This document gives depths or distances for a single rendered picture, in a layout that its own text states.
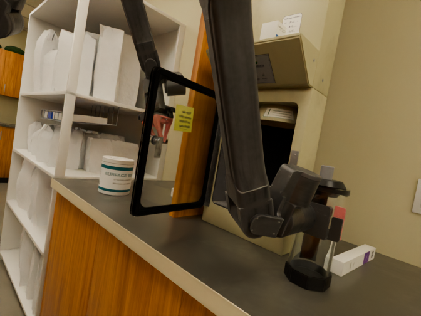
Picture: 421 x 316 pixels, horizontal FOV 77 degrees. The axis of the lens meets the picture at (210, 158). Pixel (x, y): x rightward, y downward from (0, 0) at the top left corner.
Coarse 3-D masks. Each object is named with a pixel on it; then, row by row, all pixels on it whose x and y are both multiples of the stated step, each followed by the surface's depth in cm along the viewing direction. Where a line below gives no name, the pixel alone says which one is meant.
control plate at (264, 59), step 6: (264, 54) 71; (258, 60) 73; (264, 60) 72; (258, 66) 75; (264, 66) 73; (270, 66) 72; (258, 72) 76; (264, 72) 75; (270, 72) 73; (258, 78) 77; (264, 78) 76; (270, 78) 75
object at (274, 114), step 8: (272, 104) 83; (264, 112) 83; (272, 112) 81; (280, 112) 80; (288, 112) 80; (296, 112) 81; (264, 120) 95; (272, 120) 80; (280, 120) 79; (288, 120) 79; (288, 128) 94
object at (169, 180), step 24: (168, 96) 72; (192, 96) 79; (144, 120) 67; (168, 120) 73; (192, 120) 81; (168, 144) 75; (192, 144) 83; (168, 168) 76; (192, 168) 85; (144, 192) 71; (168, 192) 78; (192, 192) 87
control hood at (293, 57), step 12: (288, 36) 64; (300, 36) 62; (264, 48) 70; (276, 48) 68; (288, 48) 66; (300, 48) 64; (312, 48) 67; (276, 60) 70; (288, 60) 68; (300, 60) 66; (312, 60) 68; (276, 72) 72; (288, 72) 70; (300, 72) 68; (312, 72) 69; (264, 84) 78; (276, 84) 75; (288, 84) 73; (300, 84) 70; (312, 84) 70
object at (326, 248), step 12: (324, 192) 55; (324, 204) 56; (336, 204) 56; (300, 240) 58; (312, 240) 57; (324, 240) 56; (300, 252) 58; (312, 252) 56; (324, 252) 56; (300, 264) 58; (312, 264) 56; (324, 264) 56; (324, 276) 57
